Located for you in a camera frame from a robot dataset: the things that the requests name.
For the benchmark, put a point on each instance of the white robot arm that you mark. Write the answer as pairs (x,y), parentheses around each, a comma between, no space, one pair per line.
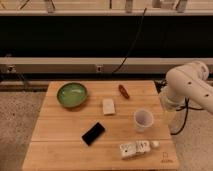
(186,81)

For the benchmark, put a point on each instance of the clear plastic cup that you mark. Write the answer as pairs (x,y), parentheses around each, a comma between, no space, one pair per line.
(143,119)

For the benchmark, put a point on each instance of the small white cap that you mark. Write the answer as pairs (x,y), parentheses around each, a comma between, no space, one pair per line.
(155,144)

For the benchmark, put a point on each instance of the red chili pepper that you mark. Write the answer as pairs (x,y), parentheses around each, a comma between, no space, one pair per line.
(123,91)

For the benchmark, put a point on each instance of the green ceramic bowl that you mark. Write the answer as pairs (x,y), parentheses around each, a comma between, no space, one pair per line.
(72,94)

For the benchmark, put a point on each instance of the white sponge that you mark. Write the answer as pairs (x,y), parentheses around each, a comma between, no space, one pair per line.
(108,107)

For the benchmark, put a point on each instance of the white dice block toy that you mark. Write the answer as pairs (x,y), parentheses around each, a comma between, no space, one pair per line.
(132,149)

